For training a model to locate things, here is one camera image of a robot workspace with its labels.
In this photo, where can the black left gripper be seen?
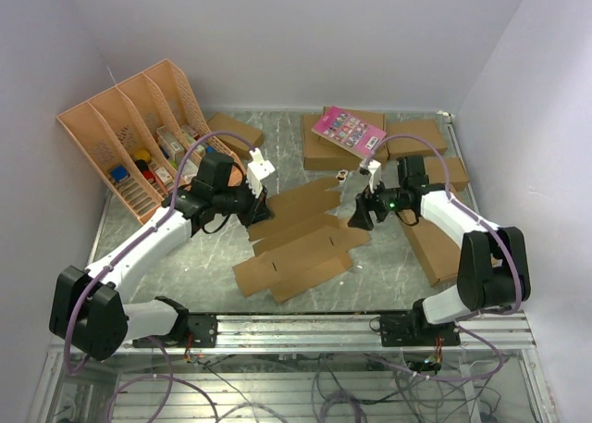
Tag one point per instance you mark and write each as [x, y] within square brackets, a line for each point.
[257, 210]

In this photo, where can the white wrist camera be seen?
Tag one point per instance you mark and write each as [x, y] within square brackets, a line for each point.
[259, 171]
[372, 169]

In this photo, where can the brown box back right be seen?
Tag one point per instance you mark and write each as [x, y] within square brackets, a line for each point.
[419, 134]

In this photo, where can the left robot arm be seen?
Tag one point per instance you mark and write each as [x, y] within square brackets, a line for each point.
[91, 307]

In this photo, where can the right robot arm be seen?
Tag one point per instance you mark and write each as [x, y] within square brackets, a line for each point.
[493, 274]

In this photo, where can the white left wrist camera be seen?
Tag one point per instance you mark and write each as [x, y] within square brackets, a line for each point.
[259, 171]

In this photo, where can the peach plastic file organizer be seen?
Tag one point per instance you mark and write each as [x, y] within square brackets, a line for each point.
[110, 127]

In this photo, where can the red toy block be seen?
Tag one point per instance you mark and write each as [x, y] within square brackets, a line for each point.
[148, 175]

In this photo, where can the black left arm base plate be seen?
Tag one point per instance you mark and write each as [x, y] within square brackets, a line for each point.
[199, 330]

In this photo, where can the aluminium mounting rail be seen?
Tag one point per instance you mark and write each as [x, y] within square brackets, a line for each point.
[287, 332]

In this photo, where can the cardboard box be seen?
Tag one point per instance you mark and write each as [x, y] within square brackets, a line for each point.
[302, 246]

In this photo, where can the small brown box by organizer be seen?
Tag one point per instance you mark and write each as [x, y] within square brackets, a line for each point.
[223, 122]

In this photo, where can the small brown box right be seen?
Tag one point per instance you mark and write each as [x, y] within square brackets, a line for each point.
[458, 176]

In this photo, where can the big brown box front right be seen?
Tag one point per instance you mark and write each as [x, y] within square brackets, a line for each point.
[437, 254]

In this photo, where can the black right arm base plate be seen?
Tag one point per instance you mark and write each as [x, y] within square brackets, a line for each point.
[409, 328]

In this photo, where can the pink children's book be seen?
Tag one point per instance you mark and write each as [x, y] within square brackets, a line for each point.
[349, 132]

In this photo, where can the blue toy block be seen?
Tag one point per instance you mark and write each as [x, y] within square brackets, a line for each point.
[118, 174]

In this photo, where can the small printed carton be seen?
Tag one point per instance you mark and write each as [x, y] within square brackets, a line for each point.
[169, 143]

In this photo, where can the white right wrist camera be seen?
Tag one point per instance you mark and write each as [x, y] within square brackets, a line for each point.
[372, 169]

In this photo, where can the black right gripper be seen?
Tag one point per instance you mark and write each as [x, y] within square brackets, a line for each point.
[365, 203]

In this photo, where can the cartoon boy eraser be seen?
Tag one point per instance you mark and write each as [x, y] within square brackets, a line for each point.
[342, 176]

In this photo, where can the large brown box under book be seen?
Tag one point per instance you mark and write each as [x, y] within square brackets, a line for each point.
[320, 154]

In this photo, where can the yellow toy block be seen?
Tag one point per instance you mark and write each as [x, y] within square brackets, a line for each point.
[143, 155]

